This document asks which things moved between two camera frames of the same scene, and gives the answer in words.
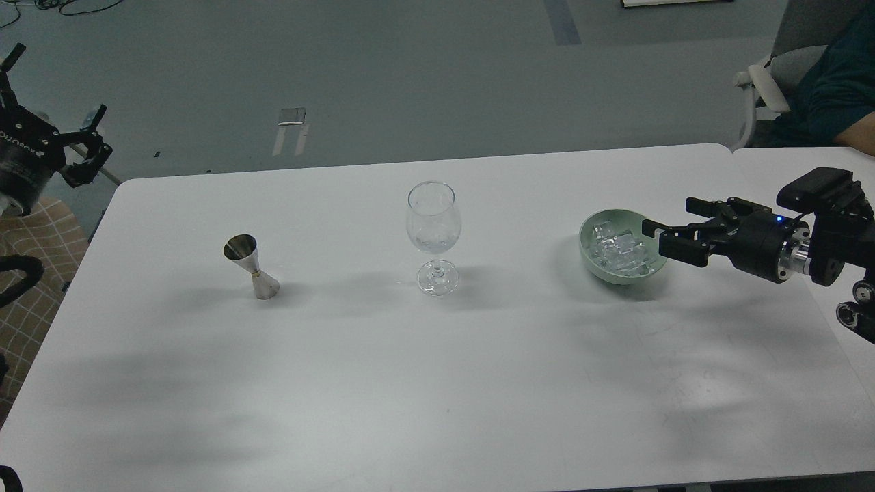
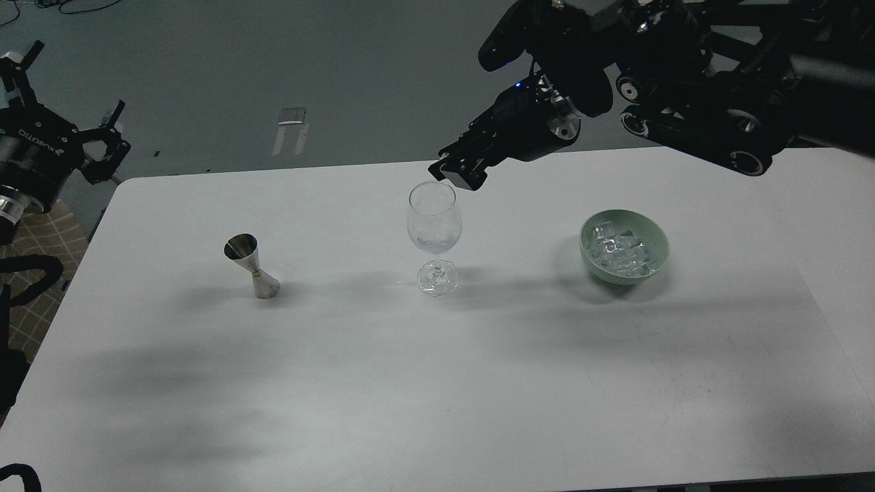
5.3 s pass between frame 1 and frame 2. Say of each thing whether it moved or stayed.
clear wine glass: stayed
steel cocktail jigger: stayed
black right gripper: moved
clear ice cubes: stayed
